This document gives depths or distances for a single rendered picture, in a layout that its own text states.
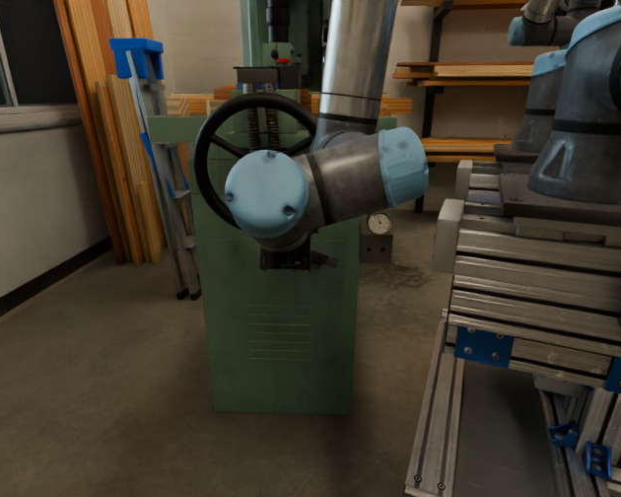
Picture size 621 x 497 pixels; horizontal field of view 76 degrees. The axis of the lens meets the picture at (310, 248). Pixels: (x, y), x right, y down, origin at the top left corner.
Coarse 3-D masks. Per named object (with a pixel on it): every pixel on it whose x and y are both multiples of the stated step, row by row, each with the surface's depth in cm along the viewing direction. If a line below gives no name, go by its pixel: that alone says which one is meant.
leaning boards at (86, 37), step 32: (64, 0) 194; (96, 0) 217; (128, 0) 244; (64, 32) 194; (96, 32) 212; (128, 32) 248; (96, 64) 212; (96, 96) 212; (128, 96) 219; (96, 128) 214; (128, 128) 219; (96, 160) 216; (128, 160) 219; (128, 192) 226; (128, 224) 228; (160, 224) 259; (128, 256) 240; (160, 256) 245
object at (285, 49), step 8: (264, 48) 100; (272, 48) 100; (280, 48) 100; (288, 48) 100; (264, 56) 101; (280, 56) 101; (288, 56) 101; (264, 64) 102; (272, 64) 102; (280, 64) 102; (288, 64) 101
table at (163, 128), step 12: (156, 120) 97; (168, 120) 96; (180, 120) 96; (192, 120) 96; (204, 120) 96; (228, 120) 96; (384, 120) 94; (396, 120) 94; (156, 132) 98; (168, 132) 97; (180, 132) 97; (192, 132) 97; (216, 132) 97; (228, 132) 97; (300, 132) 90; (240, 144) 88; (264, 144) 88; (288, 144) 88
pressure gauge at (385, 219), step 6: (384, 210) 97; (372, 216) 97; (378, 216) 97; (384, 216) 96; (390, 216) 96; (372, 222) 97; (378, 222) 97; (384, 222) 97; (390, 222) 97; (372, 228) 98; (378, 228) 98; (384, 228) 98; (390, 228) 97; (378, 234) 98
